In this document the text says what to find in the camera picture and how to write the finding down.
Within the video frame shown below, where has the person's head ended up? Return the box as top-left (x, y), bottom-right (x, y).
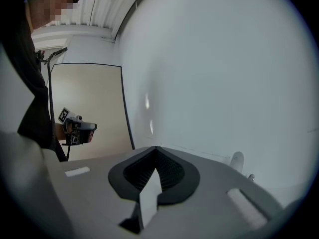
top-left (24, 0), bottom-right (80, 31)

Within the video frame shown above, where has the black chest clamp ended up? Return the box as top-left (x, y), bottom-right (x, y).
top-left (34, 49), bottom-right (47, 65)

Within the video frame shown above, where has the chrome faucet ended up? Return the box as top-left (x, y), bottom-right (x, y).
top-left (229, 151), bottom-right (256, 183)

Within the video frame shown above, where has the person's left forearm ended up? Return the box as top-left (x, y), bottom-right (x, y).
top-left (55, 122), bottom-right (66, 141)

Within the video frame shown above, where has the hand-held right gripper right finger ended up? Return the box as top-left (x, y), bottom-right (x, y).
top-left (143, 145), bottom-right (285, 239)

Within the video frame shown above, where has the stack of beige boards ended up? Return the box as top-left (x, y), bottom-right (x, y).
top-left (47, 62), bottom-right (136, 162)

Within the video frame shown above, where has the person's black shirt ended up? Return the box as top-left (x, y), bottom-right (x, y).
top-left (0, 0), bottom-right (62, 163)

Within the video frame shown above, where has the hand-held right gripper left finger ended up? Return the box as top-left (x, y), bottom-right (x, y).
top-left (0, 130), bottom-right (157, 239)

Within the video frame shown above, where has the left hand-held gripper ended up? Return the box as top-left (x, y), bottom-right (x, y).
top-left (57, 106), bottom-right (98, 146)

